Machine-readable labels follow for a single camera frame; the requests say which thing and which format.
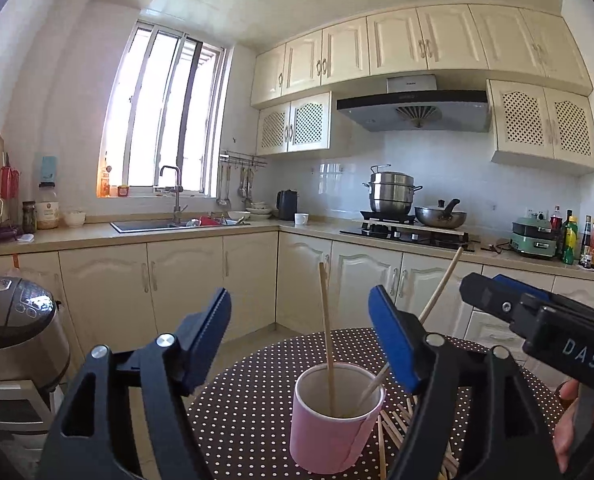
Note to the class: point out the metal utensil rail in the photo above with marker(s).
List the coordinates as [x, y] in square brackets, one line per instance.
[242, 158]

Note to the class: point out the light wooden chopstick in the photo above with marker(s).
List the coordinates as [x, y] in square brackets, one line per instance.
[327, 335]
[442, 282]

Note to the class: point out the white mug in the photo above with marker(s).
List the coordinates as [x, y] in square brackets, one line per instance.
[301, 219]

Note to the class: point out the black gas stove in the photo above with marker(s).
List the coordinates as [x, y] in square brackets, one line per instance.
[412, 237]

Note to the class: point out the white bowl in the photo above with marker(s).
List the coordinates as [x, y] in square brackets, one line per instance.
[75, 218]

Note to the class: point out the pile of wooden chopsticks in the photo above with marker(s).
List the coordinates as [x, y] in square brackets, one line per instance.
[382, 450]

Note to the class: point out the cream upper wall cabinets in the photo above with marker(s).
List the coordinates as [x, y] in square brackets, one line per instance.
[402, 45]

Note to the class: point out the small dark jar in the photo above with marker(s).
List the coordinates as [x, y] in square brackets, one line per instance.
[29, 217]

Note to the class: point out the metal sink faucet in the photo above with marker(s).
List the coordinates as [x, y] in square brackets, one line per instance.
[177, 195]

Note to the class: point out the amber bottle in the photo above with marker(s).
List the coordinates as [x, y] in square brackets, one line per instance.
[105, 185]

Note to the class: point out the green bottle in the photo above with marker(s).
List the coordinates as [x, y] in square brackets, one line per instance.
[569, 240]

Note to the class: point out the steel steamer pot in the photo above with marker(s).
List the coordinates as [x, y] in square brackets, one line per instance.
[391, 192]

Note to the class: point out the blue wall holder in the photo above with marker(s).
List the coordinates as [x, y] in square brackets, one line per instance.
[49, 169]

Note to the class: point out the hanging metal spatula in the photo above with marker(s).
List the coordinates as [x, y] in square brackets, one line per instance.
[244, 185]

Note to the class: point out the grey metal stand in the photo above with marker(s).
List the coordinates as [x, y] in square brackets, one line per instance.
[12, 410]

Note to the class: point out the cream lower kitchen cabinets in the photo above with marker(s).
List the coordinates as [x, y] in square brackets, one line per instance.
[187, 285]

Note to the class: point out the person's right hand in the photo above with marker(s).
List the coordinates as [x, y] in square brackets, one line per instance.
[568, 425]

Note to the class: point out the dark sauce bottle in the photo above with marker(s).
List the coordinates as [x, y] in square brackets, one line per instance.
[585, 240]

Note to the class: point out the large lattice door cabinet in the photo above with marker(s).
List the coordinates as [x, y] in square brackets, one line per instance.
[542, 125]

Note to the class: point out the large jar with brown lid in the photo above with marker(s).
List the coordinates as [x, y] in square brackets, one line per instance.
[48, 210]

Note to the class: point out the green electric cooker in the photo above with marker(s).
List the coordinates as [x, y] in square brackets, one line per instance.
[532, 240]

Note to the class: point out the stack of white bowls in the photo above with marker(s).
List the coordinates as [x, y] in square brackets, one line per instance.
[259, 211]

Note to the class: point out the black electric kettle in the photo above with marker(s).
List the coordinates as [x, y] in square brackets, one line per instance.
[287, 205]

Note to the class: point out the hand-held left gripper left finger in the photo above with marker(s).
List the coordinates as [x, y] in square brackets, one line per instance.
[216, 332]

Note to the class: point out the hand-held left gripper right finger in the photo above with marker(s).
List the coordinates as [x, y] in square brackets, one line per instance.
[391, 335]

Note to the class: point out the silver rice cooker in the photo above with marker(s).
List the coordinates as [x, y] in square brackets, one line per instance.
[17, 330]

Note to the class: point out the red hanging utensil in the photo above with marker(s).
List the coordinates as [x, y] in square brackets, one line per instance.
[10, 182]

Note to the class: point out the pink paper cup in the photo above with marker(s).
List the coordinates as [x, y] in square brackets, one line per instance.
[329, 442]

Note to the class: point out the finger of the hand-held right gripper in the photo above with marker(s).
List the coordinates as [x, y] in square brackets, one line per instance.
[519, 285]
[487, 297]

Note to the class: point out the steel kitchen sink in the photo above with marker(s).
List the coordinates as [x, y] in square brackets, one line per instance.
[147, 226]

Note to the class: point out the hanging metal ladle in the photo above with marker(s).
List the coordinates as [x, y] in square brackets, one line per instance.
[223, 195]

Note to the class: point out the small lattice door cabinet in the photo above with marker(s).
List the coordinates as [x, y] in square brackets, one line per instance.
[297, 122]

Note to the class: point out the black range hood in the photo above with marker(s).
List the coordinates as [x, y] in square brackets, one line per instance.
[417, 110]

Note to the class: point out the kitchen window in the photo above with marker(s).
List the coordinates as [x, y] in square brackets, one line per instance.
[162, 110]

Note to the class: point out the small red jar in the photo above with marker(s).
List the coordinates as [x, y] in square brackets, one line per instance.
[123, 191]

